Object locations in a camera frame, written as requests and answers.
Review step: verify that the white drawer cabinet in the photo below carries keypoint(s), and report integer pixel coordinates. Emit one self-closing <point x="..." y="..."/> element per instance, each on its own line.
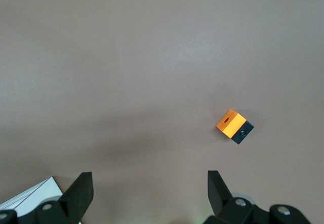
<point x="30" y="196"/>

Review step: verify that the orange and black cube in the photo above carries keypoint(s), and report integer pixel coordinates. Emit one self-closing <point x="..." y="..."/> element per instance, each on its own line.
<point x="231" y="125"/>

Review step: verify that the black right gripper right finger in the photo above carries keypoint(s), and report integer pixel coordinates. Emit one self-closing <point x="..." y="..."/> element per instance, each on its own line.
<point x="222" y="203"/>

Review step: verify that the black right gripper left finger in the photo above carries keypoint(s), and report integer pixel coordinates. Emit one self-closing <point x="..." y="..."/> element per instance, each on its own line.
<point x="76" y="201"/>

